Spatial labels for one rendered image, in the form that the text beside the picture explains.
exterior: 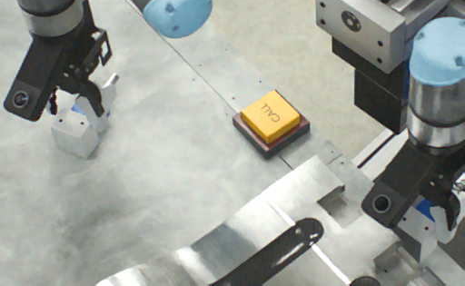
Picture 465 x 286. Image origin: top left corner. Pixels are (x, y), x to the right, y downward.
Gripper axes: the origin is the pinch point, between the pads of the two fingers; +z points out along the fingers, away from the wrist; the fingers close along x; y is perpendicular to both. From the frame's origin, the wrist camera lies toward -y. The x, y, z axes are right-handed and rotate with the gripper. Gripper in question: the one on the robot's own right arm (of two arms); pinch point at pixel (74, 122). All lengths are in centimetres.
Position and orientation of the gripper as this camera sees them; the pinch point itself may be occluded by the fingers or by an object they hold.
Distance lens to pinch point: 162.7
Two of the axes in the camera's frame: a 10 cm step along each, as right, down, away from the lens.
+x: -9.0, -3.2, 2.8
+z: 0.3, 6.0, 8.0
